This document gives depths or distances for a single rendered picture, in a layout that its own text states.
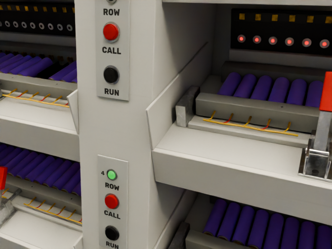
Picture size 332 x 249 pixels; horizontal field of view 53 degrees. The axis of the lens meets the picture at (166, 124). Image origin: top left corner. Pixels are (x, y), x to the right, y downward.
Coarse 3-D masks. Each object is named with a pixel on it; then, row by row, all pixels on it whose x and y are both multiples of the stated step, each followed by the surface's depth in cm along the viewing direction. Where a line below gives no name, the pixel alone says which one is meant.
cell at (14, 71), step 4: (36, 56) 56; (32, 60) 55; (36, 60) 55; (24, 64) 54; (28, 64) 54; (32, 64) 54; (16, 68) 52; (20, 68) 53; (24, 68) 53; (8, 72) 52; (12, 72) 52; (16, 72) 52
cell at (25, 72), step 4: (40, 60) 55; (44, 60) 55; (48, 60) 55; (36, 64) 53; (40, 64) 54; (44, 64) 54; (48, 64) 55; (52, 64) 56; (28, 68) 52; (32, 68) 52; (36, 68) 53; (40, 68) 53; (44, 68) 54; (20, 72) 51; (24, 72) 51; (28, 72) 52; (32, 72) 52; (36, 72) 53; (32, 76) 52; (36, 76) 53
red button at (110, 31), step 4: (108, 24) 33; (112, 24) 33; (104, 28) 33; (108, 28) 33; (112, 28) 33; (116, 28) 33; (104, 32) 33; (108, 32) 33; (112, 32) 33; (116, 32) 33; (104, 36) 34; (108, 36) 33; (112, 36) 33; (116, 36) 33; (112, 40) 34
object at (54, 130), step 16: (0, 32) 63; (16, 32) 62; (0, 112) 45; (16, 112) 45; (32, 112) 44; (48, 112) 44; (64, 112) 44; (0, 128) 45; (16, 128) 44; (32, 128) 42; (48, 128) 41; (64, 128) 40; (16, 144) 46; (32, 144) 44; (48, 144) 43; (64, 144) 41
